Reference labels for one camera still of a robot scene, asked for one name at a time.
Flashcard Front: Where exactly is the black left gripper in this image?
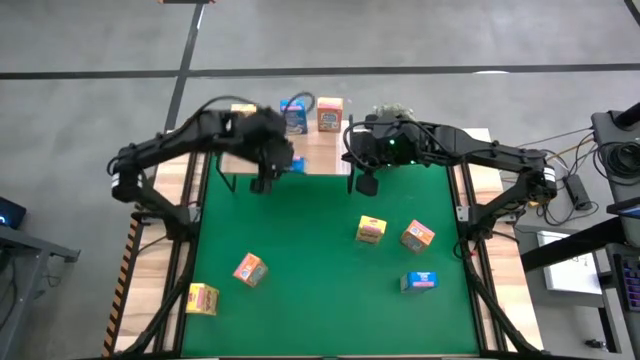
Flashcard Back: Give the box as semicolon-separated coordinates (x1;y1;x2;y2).
238;106;296;195

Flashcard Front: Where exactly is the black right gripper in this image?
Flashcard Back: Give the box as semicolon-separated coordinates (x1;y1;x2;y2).
342;114;420;198

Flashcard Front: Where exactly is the orange Mini Wheats cereal box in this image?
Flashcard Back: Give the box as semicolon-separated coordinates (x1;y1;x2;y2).
399;219;435;256
316;96;345;134
232;252;269;289

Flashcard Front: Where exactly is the green potted plant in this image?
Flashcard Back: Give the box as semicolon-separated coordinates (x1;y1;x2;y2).
372;102;417;121

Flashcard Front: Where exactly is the green table mat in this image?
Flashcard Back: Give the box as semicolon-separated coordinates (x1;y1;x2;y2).
180;135;481;358

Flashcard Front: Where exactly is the black computer desk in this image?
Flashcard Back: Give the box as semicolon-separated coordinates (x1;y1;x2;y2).
519;197;640;360

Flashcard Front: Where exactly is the orange black hazard tape strip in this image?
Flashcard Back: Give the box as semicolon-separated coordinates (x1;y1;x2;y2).
102;214;154;357

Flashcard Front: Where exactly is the grey monitor stand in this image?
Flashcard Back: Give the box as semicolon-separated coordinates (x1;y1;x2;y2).
591;102;640;201

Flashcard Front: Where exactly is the white paper sheet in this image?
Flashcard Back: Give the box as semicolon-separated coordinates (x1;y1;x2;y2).
537;230;604;296

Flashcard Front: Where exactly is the black computer monitor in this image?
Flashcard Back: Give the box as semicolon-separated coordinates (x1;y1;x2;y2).
606;195;640;220

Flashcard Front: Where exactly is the grey metal cart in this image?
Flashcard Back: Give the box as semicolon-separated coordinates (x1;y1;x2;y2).
0;223;82;360

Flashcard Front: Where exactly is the black device with blue light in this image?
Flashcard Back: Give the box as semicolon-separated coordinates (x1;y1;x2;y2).
0;195;28;231

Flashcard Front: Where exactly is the black backlit keyboard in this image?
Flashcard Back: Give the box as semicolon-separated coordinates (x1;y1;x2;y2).
613;252;640;314

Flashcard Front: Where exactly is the wooden shelf with black frame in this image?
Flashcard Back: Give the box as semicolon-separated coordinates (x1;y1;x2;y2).
213;112;357;195

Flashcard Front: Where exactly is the black aluminium rig frame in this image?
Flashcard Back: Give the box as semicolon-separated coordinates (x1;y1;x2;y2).
107;127;551;360

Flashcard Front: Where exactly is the black cable coil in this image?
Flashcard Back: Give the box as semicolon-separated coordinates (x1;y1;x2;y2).
593;141;640;187

